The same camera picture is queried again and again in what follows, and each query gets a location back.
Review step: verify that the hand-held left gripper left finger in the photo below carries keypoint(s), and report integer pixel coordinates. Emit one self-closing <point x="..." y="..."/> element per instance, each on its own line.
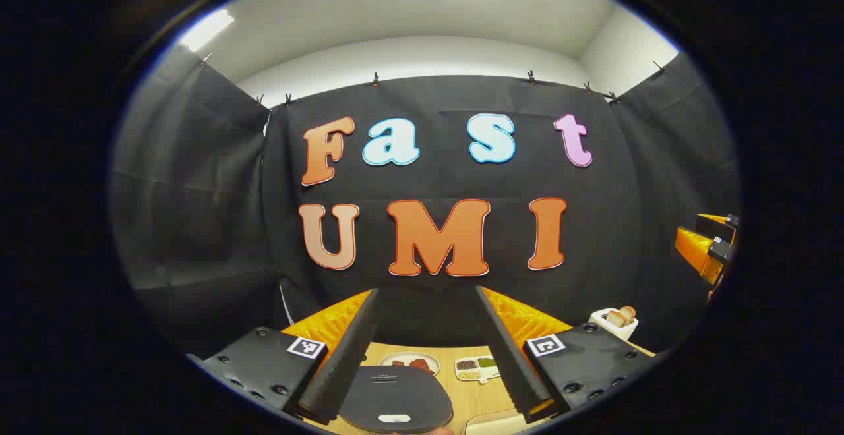
<point x="346" y="362"/>

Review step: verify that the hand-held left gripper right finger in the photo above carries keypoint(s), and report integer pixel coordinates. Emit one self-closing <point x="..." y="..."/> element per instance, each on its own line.
<point x="508" y="362"/>

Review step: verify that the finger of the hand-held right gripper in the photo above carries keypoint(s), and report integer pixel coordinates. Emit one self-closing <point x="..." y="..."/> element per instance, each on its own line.
<point x="719" y="227"/>
<point x="695" y="250"/>

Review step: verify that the dark grey rice cooker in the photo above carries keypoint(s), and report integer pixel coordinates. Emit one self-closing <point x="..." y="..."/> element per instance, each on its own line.
<point x="395" y="392"/>

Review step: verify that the white divided dish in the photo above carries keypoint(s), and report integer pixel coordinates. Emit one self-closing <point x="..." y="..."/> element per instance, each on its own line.
<point x="484" y="372"/>

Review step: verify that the red bean pile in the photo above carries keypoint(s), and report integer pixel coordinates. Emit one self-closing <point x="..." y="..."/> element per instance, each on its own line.
<point x="467" y="364"/>

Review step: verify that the yellow soybean pile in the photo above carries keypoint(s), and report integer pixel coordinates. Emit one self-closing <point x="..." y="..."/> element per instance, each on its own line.
<point x="468" y="374"/>

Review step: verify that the round white plate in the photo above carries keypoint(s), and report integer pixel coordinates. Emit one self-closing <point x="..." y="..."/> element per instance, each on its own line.
<point x="395" y="356"/>

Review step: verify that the clear glass container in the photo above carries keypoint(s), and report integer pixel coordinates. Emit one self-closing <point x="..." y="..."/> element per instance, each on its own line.
<point x="488" y="425"/>

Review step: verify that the bread slice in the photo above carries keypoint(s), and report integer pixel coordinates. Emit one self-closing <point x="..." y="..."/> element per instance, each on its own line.
<point x="628" y="312"/>
<point x="616" y="318"/>

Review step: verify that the white toaster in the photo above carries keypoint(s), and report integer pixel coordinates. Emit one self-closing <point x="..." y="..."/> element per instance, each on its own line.
<point x="613" y="331"/>

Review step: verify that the ceiling light panel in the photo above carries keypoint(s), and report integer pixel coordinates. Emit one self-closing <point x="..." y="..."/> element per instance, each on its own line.
<point x="206" y="29"/>

